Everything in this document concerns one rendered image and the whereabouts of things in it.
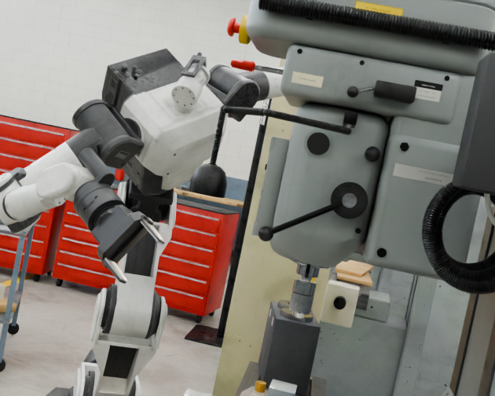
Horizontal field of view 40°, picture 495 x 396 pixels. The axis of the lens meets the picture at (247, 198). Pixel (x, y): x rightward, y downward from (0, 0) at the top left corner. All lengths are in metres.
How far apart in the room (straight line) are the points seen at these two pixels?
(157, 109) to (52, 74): 9.67
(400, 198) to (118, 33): 10.01
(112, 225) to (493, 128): 0.73
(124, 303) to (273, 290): 1.35
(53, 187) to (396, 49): 0.74
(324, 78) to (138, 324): 0.97
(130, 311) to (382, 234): 0.88
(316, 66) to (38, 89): 10.27
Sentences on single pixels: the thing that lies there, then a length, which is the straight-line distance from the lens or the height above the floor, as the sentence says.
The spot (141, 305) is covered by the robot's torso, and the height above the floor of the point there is 1.03.
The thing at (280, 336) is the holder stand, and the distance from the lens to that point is 1.82.
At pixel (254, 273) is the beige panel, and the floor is 0.98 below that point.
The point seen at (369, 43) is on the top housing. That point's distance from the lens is 1.34.
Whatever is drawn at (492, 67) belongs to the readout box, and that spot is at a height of 1.70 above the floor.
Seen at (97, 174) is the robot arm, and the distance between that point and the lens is 1.45.
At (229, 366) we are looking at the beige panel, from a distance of 3.32.
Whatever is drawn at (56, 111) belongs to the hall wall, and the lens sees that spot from 11.35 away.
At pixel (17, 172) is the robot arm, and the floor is 1.36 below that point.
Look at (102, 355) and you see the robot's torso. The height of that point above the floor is 0.86.
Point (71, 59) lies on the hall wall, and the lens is 11.36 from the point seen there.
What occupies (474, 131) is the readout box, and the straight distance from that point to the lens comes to 1.10.
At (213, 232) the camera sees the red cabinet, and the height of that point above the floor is 0.82.
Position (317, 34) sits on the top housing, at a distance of 1.35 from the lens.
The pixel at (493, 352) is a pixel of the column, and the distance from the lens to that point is 1.38.
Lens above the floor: 1.49
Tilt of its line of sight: 3 degrees down
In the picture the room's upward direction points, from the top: 12 degrees clockwise
